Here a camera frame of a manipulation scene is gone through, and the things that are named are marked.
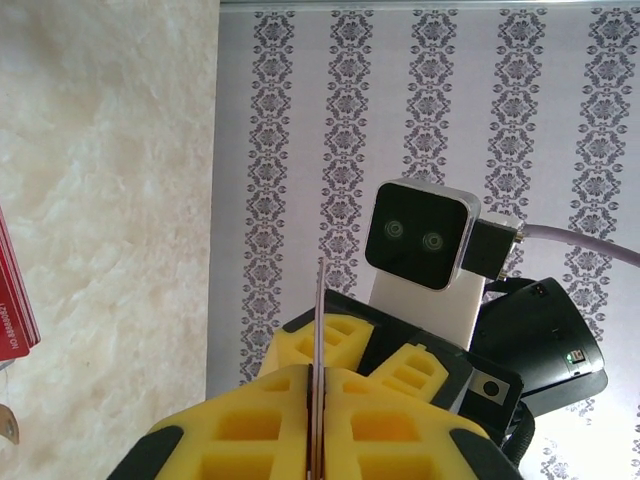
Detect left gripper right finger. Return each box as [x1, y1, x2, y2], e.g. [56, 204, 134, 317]
[322, 367, 524, 480]

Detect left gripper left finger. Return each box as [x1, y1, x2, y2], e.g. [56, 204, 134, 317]
[107, 364, 314, 480]

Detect black card with gold lines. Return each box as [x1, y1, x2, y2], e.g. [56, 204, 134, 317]
[304, 257, 330, 480]

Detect clear acrylic card stand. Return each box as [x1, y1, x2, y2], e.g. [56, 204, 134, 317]
[0, 357, 22, 447]

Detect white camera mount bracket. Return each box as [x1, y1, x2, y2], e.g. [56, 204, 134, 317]
[367, 269, 487, 352]

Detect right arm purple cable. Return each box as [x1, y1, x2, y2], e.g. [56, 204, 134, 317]
[469, 219, 640, 281]

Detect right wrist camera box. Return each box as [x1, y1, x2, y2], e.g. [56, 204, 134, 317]
[363, 177, 482, 295]

